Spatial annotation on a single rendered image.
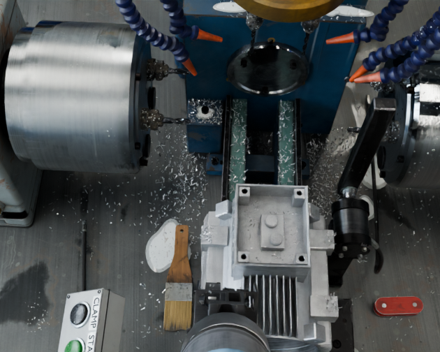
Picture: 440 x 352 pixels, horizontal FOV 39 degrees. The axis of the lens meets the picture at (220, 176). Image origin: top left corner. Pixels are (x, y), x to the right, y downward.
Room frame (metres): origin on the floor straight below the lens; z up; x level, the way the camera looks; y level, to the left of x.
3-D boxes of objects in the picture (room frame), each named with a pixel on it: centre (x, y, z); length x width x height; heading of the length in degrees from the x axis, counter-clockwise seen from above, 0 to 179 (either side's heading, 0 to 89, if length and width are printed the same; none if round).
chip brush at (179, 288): (0.37, 0.07, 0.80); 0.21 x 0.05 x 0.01; 1
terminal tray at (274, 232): (0.34, -0.07, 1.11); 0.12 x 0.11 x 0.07; 1
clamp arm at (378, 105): (0.47, -0.21, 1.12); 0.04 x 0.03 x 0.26; 0
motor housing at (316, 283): (0.30, -0.07, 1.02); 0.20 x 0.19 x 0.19; 1
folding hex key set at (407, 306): (0.33, -0.33, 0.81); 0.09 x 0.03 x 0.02; 94
